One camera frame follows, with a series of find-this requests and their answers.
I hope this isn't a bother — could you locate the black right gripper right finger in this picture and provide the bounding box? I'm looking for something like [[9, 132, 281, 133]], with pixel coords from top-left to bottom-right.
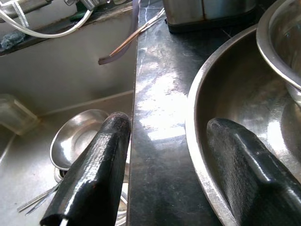
[[206, 117, 301, 226]]

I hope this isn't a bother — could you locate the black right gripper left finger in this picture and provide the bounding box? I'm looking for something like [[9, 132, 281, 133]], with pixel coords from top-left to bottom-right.
[[39, 112, 131, 226]]

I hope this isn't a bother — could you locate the shallow steel bowl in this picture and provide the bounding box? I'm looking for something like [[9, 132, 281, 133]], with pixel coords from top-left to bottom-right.
[[49, 109, 111, 171]]

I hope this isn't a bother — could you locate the thin steel cutlery piece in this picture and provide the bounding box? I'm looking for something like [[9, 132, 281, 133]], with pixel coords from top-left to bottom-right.
[[16, 182, 62, 212], [24, 188, 59, 216]]

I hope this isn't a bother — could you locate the large steel plate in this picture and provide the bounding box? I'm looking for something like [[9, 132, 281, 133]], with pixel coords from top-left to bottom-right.
[[185, 23, 301, 226]]

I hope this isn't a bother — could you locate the clear plastic container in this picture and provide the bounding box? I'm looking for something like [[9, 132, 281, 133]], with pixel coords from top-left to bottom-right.
[[0, 93, 40, 136]]

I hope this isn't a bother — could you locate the steel sink basin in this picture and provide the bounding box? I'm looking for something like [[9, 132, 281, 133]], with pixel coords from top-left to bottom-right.
[[0, 6, 137, 226]]

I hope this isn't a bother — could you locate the copper coloured tube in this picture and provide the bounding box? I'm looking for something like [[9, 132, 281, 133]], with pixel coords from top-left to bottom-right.
[[98, 8, 165, 65]]

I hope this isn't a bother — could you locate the small steel bowl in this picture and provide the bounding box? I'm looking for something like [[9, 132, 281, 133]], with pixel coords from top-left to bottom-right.
[[256, 0, 301, 107]]

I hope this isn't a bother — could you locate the blue scrubber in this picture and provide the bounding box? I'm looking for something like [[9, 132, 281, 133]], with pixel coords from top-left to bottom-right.
[[0, 31, 26, 50]]

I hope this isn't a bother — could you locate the green sponge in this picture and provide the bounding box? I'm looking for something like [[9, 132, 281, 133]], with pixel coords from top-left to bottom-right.
[[69, 9, 87, 22]]

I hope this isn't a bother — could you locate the chrome faucet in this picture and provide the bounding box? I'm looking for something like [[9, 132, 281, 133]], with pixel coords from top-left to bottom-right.
[[63, 0, 109, 10]]

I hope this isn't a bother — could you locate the silver steel appliance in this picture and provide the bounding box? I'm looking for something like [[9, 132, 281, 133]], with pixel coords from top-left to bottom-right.
[[162, 0, 257, 34]]

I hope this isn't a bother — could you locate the white hose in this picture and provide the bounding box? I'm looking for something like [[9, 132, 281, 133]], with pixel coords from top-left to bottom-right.
[[0, 8, 95, 39]]

